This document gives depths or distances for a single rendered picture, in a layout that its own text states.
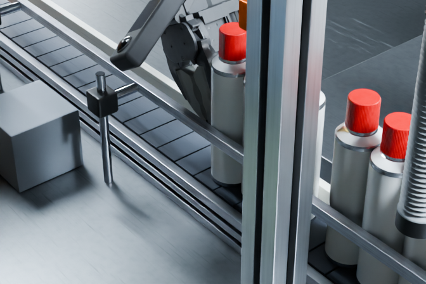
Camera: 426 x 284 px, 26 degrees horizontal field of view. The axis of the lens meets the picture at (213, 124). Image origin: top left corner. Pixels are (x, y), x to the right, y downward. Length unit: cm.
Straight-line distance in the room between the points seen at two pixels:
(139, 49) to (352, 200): 30
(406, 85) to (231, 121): 36
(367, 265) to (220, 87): 26
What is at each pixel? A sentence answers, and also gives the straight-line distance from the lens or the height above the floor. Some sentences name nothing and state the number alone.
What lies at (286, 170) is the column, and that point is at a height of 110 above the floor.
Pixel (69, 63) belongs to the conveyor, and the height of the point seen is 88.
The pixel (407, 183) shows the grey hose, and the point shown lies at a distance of 75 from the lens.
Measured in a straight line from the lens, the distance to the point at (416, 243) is 92.
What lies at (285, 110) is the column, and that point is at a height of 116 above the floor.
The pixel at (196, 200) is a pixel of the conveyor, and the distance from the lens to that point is 114.
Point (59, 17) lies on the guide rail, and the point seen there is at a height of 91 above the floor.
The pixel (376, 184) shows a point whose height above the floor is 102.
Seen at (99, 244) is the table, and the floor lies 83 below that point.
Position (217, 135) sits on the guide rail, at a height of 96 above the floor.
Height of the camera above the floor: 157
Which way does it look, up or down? 34 degrees down
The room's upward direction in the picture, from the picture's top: straight up
